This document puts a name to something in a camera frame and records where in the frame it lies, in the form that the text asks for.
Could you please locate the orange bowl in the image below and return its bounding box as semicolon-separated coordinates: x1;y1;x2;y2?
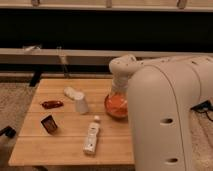
104;93;128;119

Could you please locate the white ceramic cup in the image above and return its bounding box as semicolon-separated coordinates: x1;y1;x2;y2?
74;92;89;114

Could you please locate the black device on floor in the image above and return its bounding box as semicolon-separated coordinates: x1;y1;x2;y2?
192;100;213;111

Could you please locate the white crumpled cloth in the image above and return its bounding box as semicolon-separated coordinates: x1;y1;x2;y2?
64;87;77;100

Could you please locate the white plastic bottle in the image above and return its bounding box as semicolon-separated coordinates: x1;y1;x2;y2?
83;115;101;155

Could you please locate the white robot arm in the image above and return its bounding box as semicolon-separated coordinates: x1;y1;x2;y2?
109;55;213;171

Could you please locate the black object at left edge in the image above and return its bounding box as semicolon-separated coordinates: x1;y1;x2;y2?
0;126;16;138

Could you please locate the red snack packet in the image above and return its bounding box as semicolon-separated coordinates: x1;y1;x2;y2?
42;100;63;109

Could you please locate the long wooden bench rail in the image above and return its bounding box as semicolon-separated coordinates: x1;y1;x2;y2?
0;48;213;65

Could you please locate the wooden table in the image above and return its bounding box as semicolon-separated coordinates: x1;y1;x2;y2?
9;79;134;166

